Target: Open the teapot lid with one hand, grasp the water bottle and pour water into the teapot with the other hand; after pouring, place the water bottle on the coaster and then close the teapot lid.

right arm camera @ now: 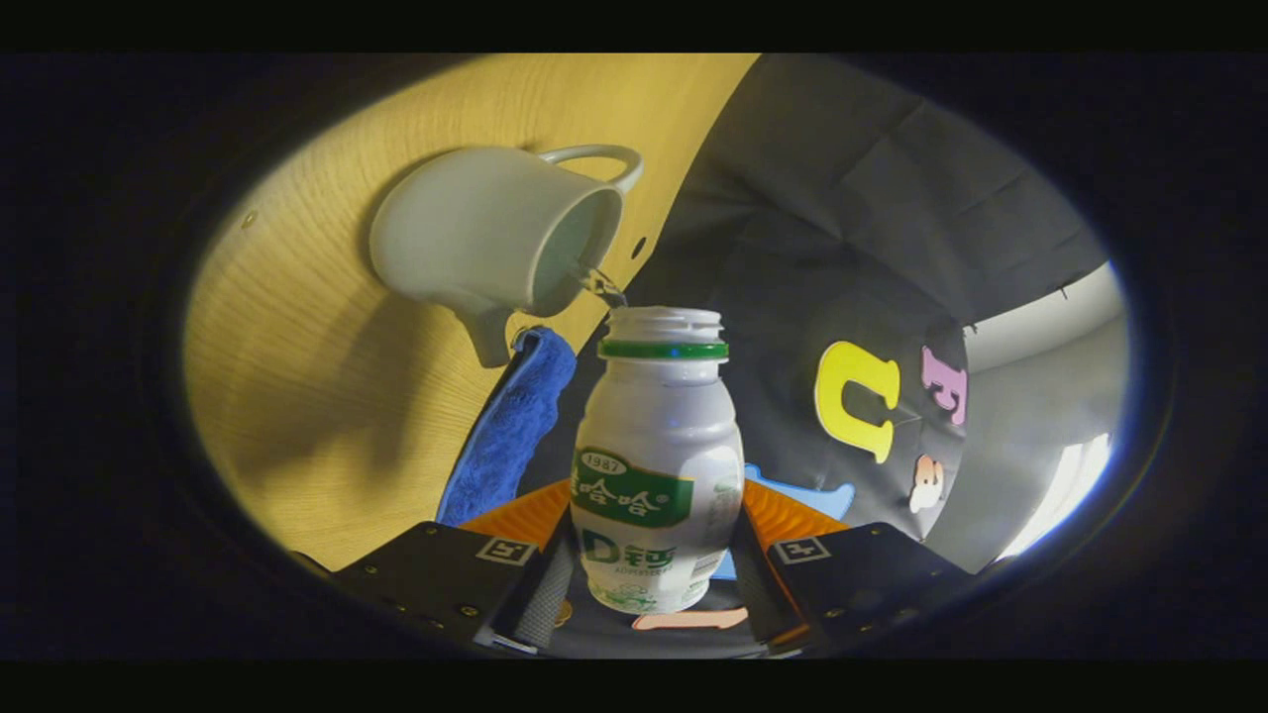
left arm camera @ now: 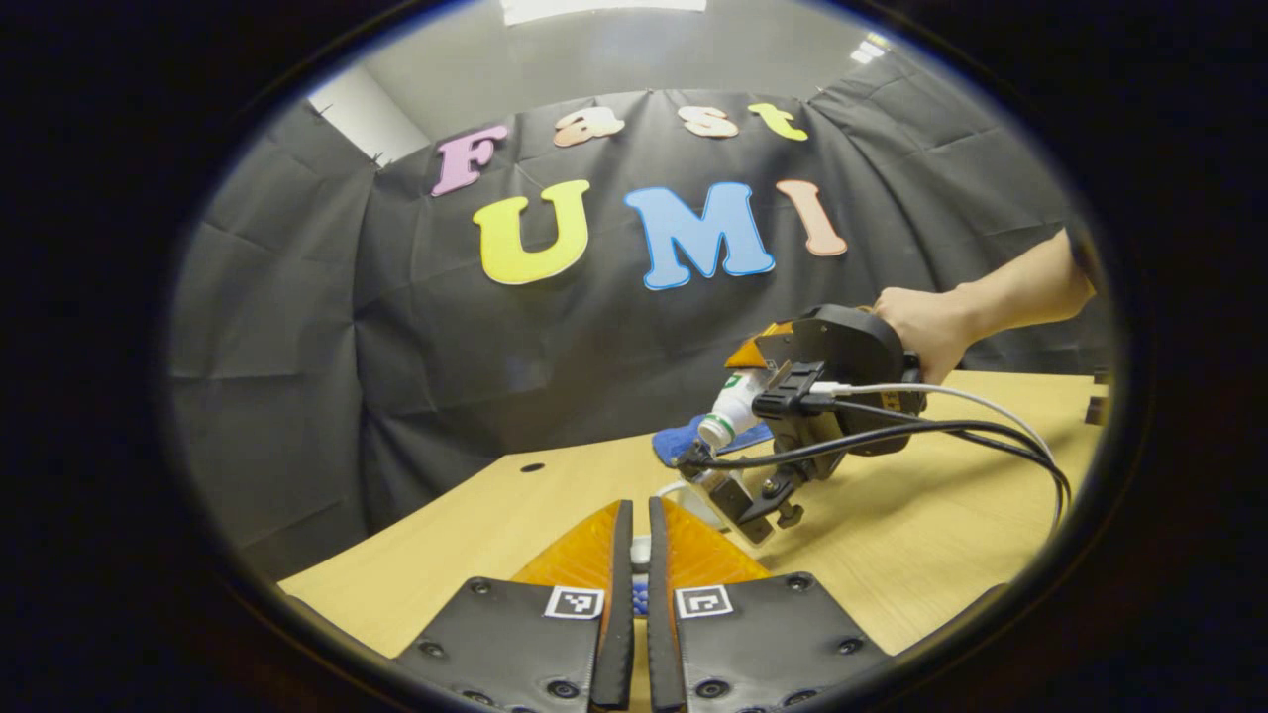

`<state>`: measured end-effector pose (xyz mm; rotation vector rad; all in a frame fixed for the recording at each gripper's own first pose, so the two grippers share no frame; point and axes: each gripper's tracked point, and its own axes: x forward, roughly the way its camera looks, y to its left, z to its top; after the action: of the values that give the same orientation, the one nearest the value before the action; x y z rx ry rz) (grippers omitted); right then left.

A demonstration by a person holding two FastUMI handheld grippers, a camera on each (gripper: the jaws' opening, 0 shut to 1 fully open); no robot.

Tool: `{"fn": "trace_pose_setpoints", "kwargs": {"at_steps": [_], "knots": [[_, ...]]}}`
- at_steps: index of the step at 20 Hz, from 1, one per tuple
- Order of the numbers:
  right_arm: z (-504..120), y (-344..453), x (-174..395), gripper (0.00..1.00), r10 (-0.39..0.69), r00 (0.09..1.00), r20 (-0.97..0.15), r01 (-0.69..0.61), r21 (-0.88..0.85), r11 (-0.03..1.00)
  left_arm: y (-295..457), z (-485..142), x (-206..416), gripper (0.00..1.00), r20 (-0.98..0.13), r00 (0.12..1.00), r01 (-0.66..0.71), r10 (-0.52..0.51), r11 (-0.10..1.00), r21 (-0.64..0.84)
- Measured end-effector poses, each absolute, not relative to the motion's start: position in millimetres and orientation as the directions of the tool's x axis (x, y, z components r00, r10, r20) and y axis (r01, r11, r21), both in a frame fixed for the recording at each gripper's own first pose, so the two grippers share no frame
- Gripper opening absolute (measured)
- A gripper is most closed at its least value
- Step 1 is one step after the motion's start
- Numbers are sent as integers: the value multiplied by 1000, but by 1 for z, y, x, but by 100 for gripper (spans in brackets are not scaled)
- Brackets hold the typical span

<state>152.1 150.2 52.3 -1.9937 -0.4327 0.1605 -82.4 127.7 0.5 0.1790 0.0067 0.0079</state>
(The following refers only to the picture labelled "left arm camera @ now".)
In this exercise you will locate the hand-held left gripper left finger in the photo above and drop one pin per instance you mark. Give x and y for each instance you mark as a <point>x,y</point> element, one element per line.
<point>619,594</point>

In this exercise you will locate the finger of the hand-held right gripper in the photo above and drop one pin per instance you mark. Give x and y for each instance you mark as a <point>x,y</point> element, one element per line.
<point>783,349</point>

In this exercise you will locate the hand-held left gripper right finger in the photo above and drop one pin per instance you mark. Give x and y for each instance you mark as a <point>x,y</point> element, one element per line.
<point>662,614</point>

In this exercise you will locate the white teacup lid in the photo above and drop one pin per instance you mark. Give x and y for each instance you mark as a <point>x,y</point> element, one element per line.
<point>641,555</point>

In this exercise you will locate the white green-label water bottle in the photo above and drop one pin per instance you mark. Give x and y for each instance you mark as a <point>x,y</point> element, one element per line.
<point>733,411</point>

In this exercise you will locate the blue towel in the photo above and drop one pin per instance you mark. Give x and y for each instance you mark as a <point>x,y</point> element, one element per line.
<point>669,444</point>

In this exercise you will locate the small ceiling light panel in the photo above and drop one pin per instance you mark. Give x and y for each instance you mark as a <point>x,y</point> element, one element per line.
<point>870,50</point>

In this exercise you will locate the black backdrop cloth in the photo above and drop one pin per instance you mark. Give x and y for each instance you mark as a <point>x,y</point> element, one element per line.
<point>396,347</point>

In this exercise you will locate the large ceiling light panel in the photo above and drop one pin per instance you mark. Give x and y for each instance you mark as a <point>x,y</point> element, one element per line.
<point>604,8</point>

